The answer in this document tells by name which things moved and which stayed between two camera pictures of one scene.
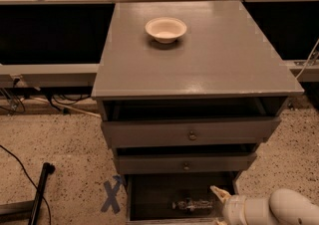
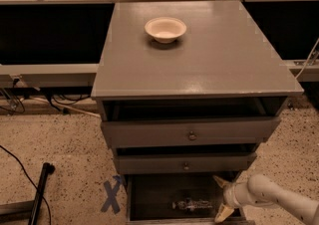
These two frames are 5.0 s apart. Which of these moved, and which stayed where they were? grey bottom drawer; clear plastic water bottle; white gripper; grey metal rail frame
Moved: white gripper
Stayed: grey metal rail frame; grey bottom drawer; clear plastic water bottle
